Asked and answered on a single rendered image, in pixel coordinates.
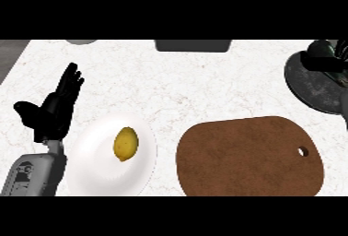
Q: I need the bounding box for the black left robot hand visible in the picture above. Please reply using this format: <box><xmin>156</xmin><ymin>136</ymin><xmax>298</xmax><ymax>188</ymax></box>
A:
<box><xmin>12</xmin><ymin>62</ymin><xmax>86</xmax><ymax>144</ymax></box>

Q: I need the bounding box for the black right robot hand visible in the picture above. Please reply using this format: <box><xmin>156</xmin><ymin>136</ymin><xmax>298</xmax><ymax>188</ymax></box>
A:
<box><xmin>301</xmin><ymin>53</ymin><xmax>348</xmax><ymax>81</ymax></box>

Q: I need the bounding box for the dark grey pan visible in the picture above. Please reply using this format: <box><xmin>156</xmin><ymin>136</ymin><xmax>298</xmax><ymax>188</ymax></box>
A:
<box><xmin>283</xmin><ymin>50</ymin><xmax>348</xmax><ymax>116</ymax></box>

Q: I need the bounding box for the brown wooden cutting board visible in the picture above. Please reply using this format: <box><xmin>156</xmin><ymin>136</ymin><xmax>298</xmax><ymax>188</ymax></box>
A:
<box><xmin>174</xmin><ymin>115</ymin><xmax>326</xmax><ymax>197</ymax></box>

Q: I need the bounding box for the yellow lemon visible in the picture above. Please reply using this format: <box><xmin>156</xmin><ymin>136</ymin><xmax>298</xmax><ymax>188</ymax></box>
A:
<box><xmin>112</xmin><ymin>126</ymin><xmax>140</xmax><ymax>163</ymax></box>

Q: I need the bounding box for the white round plate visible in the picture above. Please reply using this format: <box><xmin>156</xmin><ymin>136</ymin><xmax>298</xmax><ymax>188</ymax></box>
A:
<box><xmin>65</xmin><ymin>112</ymin><xmax>159</xmax><ymax>197</ymax></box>

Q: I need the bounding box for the grey round object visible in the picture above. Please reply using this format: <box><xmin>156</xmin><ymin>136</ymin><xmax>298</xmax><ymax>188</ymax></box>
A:
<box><xmin>63</xmin><ymin>39</ymin><xmax>99</xmax><ymax>46</ymax></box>

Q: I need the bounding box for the dark grey rectangular appliance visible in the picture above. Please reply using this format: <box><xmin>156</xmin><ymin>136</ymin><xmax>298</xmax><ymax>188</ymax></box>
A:
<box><xmin>153</xmin><ymin>39</ymin><xmax>233</xmax><ymax>53</ymax></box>

